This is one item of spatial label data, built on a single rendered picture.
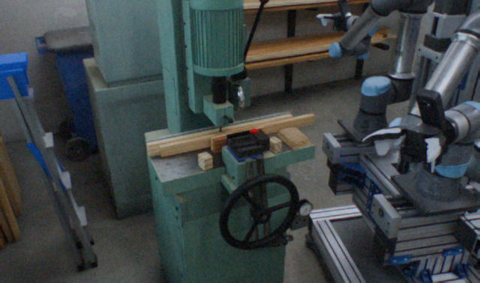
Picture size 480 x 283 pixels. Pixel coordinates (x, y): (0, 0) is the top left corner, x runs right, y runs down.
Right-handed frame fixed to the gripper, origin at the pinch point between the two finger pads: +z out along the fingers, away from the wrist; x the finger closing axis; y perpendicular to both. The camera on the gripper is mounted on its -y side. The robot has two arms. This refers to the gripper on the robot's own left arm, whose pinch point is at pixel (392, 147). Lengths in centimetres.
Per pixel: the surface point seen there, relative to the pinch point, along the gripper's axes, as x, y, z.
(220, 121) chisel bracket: 72, 12, -4
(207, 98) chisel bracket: 81, 6, -5
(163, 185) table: 68, 26, 24
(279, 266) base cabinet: 66, 83, -21
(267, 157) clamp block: 51, 21, -7
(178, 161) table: 76, 24, 13
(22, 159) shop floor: 297, 84, 48
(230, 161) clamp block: 58, 21, 3
